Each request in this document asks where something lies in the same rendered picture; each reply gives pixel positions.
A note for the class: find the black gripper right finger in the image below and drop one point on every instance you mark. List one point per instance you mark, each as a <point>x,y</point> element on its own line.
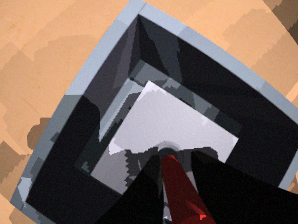
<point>232,197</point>

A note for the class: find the dark red peg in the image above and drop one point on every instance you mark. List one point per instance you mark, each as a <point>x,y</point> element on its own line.
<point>185,204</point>

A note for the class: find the white flat plate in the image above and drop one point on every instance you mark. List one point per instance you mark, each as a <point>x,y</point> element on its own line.
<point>156,121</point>

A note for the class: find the dark grey open box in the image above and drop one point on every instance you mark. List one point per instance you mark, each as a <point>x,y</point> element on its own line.
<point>142,44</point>

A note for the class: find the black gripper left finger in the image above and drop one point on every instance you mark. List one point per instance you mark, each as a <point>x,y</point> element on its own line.
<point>143,201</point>

